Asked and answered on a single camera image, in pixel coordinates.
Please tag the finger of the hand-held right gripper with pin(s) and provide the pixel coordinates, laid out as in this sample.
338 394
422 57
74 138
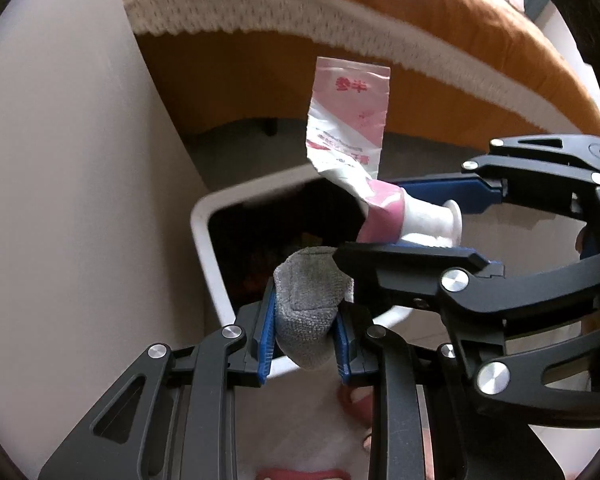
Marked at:
440 190
405 270

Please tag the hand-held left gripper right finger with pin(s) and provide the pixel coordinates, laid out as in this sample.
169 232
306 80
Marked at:
342 355

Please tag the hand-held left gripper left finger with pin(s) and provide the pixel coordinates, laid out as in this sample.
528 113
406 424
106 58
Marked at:
267 325

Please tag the pink printed plastic bag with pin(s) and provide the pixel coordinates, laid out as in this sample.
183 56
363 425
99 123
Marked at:
345 125

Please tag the grey cloth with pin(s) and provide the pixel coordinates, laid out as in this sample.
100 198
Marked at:
305 310

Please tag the white trash bin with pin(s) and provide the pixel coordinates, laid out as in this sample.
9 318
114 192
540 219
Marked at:
205 240

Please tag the pink slipper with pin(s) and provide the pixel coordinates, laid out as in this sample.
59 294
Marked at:
300 474
356 402

